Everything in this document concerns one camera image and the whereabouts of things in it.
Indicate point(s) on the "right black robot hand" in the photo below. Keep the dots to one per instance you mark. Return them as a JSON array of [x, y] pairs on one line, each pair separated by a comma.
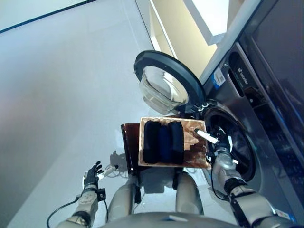
[[223, 142]]

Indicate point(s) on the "light grey cabinet side panel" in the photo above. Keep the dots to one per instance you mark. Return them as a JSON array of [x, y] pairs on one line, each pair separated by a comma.
[[228, 45]]

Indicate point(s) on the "blue energy label sticker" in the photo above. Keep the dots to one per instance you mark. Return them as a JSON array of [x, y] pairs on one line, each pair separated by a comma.
[[219, 78]]

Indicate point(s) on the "dark grey washing machine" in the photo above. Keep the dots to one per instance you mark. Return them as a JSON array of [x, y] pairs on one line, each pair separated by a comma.
[[237, 111]]

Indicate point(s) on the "rectangular wicker laundry basket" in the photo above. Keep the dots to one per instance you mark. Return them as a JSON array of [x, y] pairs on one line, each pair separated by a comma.
[[194, 152]]

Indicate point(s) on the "round glass washer door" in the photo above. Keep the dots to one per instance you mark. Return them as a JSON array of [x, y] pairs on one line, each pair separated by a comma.
[[161, 57]]

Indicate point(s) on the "glossy brown stool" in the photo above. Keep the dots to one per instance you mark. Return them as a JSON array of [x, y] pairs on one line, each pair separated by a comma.
[[130, 147]]

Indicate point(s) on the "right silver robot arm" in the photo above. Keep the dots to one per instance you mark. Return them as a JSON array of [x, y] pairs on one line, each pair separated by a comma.
[[249, 199]]

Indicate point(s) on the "blue garment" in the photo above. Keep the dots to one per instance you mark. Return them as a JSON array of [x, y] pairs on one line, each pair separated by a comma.
[[165, 145]]

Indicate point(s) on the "dark stacked dryer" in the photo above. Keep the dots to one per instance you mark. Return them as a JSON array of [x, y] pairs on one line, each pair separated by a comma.
[[280, 47]]

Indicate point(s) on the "grey robot torso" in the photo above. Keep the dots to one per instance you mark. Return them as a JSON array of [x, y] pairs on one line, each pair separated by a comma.
[[154, 221]]

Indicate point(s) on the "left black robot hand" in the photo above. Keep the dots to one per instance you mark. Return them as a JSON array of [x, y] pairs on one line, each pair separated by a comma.
[[91, 178]]

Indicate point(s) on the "white counter cabinet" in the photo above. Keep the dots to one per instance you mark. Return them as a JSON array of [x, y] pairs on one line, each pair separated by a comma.
[[166, 23]]

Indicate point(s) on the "right silver robot leg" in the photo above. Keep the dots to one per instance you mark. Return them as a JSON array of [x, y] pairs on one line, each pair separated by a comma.
[[187, 197]]

